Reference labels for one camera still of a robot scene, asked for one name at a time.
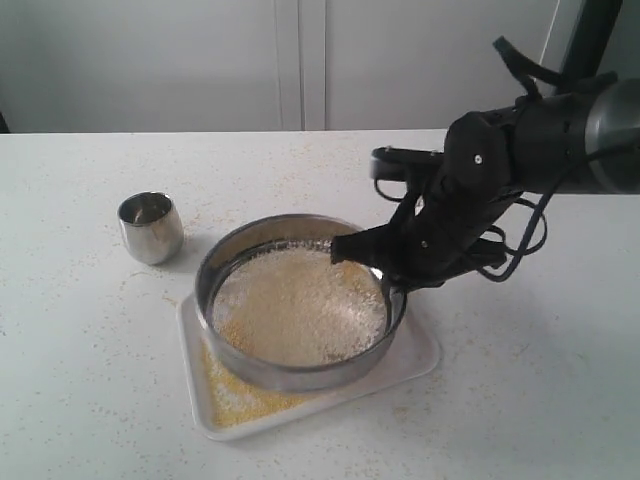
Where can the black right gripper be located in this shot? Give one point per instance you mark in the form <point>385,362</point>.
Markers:
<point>443,227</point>

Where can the yellow grain pile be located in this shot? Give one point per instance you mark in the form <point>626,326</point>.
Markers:
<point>298,315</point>

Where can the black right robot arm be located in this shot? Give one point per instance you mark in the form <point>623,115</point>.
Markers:
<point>562,136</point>

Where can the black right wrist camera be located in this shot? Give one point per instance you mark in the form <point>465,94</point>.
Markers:
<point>404,165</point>

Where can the stainless steel cup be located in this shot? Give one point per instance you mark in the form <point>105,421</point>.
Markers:
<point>151,227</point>

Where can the round steel mesh sieve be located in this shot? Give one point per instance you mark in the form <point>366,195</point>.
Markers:
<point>286,232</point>

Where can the white cabinet doors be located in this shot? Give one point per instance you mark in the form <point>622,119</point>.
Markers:
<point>136,66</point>

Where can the white plastic tray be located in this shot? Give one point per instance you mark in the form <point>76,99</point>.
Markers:
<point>226,409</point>

